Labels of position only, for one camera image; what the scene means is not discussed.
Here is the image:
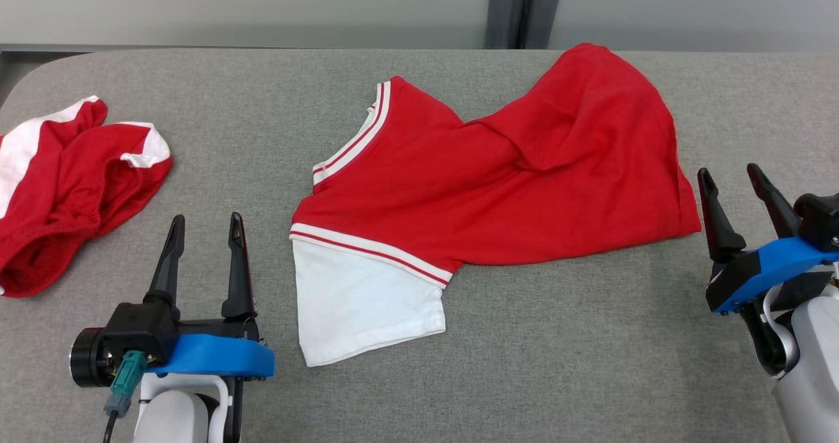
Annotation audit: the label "black left cable teal plug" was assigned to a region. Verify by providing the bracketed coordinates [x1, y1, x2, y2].
[102, 350, 148, 443]

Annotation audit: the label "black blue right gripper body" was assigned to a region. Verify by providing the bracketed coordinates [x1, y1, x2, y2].
[705, 237, 839, 316]

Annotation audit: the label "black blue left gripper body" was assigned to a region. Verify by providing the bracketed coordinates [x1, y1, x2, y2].
[147, 317, 276, 381]

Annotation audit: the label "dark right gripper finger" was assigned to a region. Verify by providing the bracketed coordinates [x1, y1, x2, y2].
[697, 167, 748, 263]
[747, 163, 802, 239]

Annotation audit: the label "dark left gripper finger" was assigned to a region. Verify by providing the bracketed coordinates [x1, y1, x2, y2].
[221, 212, 258, 320]
[143, 215, 186, 309]

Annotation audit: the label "red white printed t-shirt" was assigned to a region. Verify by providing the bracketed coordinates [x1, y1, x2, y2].
[290, 42, 703, 368]

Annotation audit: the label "red shorts with white stripe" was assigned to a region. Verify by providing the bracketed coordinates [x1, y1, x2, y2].
[0, 96, 174, 298]

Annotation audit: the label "grey fabric sofa seat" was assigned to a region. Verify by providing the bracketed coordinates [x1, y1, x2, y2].
[0, 48, 839, 443]

